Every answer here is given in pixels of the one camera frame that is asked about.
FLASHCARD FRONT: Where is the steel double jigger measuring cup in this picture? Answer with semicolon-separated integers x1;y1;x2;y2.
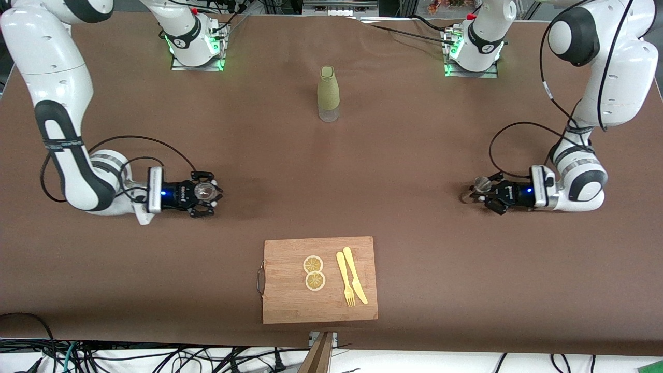
459;176;493;204

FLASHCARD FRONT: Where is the small clear glass cup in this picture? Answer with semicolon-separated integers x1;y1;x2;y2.
193;181;218;203

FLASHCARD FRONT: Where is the brown table cover cloth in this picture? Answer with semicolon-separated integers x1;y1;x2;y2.
0;10;663;357

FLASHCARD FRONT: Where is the glass bottle with green sleeve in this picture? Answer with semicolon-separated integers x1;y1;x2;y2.
317;66;341;123

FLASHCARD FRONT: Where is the yellow plastic fork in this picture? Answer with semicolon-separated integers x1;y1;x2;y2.
336;251;356;307

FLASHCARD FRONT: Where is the yellow plastic knife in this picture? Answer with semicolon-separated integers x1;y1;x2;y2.
342;247;369;305

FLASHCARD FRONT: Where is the grey power strip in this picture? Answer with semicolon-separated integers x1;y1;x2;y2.
303;0;379;16

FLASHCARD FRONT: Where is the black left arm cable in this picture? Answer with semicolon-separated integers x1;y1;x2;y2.
489;122;565;179

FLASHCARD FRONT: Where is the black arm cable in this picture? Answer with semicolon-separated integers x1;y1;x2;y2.
489;122;565;179
40;136;197;203

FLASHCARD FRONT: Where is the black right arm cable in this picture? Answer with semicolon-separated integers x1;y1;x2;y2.
40;136;197;203

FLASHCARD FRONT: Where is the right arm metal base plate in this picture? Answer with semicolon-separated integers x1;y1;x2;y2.
171;23;228;71

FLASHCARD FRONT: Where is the wooden cutting board with handle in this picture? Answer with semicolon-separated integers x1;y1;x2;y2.
257;236;379;325

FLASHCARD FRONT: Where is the black base power cable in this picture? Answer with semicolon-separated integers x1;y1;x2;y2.
357;15;456;45

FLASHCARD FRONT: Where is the wooden post with metal bracket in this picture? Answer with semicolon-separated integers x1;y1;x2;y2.
297;332;338;373

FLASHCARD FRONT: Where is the thick black floor cable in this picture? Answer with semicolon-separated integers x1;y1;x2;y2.
0;312;55;358

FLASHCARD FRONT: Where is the green floor cable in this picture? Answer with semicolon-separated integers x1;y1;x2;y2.
62;342;78;373

